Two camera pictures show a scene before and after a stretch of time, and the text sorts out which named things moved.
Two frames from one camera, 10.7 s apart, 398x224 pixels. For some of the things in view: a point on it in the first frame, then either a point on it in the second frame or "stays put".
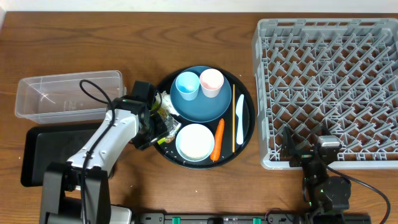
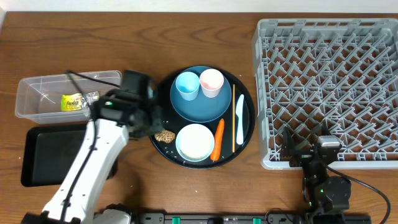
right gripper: [289, 149] stays put
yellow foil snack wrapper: [171, 125] → [77, 102]
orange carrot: [217, 143] stays put
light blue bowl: [194, 142] stays put
